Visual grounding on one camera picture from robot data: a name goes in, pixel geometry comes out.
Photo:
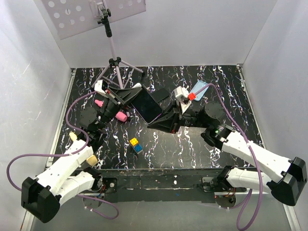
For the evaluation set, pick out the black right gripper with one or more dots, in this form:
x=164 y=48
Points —
x=170 y=121

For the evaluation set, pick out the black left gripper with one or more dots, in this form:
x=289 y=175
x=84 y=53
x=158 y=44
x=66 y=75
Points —
x=124 y=96

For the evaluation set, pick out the light blue phone case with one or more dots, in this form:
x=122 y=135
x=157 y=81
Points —
x=199 y=90

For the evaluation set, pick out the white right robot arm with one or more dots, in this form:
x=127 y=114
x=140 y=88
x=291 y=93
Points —
x=282 y=177

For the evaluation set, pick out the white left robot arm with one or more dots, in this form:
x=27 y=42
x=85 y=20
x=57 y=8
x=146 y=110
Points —
x=74 y=171

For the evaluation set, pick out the pink cylindrical stick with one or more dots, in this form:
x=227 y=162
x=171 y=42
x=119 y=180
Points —
x=119 y=116

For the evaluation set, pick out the orange and blue toy blocks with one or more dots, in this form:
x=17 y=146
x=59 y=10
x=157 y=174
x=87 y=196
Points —
x=137 y=148

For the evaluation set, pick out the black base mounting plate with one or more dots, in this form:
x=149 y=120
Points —
x=162 y=185

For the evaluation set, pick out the lilac music stand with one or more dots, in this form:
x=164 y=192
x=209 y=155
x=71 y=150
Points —
x=73 y=17

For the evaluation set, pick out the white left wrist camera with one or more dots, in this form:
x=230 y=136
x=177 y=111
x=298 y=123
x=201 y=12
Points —
x=101 y=87

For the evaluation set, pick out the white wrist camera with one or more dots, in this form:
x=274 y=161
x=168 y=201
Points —
x=101 y=87
x=184 y=98

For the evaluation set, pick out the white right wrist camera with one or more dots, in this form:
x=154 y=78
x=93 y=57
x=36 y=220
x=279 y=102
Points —
x=184 y=98

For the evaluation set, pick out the wooden handled tool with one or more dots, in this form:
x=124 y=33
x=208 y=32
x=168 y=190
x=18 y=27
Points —
x=92 y=160

